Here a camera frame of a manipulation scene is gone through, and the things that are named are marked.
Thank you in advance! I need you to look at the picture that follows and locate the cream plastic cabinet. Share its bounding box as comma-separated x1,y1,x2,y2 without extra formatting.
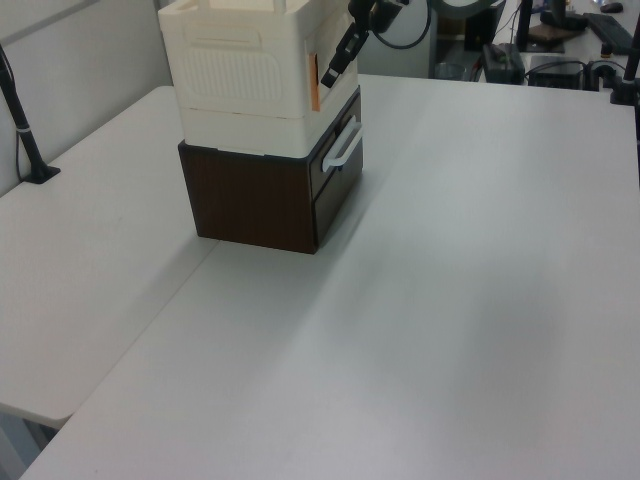
157,0,362,157

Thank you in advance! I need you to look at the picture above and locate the black box on desk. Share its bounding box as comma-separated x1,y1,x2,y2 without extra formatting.
527,53,587,90

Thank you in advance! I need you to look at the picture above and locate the cream cabinet door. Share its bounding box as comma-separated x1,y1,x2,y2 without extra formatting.
303,0,362,115

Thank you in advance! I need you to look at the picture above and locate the dark brown drawer unit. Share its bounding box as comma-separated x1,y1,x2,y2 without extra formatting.
177,84,365,256

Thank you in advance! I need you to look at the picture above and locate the orange door handle strip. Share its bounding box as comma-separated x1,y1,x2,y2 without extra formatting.
309,51,322,112

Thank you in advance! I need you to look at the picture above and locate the black camera pole with base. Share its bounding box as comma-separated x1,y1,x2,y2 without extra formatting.
0,42,62,187

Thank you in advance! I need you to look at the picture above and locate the brown wooden board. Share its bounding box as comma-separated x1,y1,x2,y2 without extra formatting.
528,21,567,52

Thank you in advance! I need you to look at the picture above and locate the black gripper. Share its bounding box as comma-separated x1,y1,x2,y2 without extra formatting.
320,0,409,90

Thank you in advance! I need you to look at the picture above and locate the white drawer handle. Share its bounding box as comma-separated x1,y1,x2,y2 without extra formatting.
321,116,364,174

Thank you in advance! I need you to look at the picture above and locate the black device with green label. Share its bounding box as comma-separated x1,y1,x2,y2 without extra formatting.
478,42,527,85

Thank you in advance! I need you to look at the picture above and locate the black clamp stand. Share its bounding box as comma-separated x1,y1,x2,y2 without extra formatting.
607,0,640,107

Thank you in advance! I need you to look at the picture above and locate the black keyboard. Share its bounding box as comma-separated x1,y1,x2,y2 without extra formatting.
585,11,637,53

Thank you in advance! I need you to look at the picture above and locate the clear glass cup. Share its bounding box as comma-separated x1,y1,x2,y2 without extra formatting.
433,63,470,81

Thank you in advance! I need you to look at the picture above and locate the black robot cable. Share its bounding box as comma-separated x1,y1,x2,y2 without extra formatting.
368,0,434,51

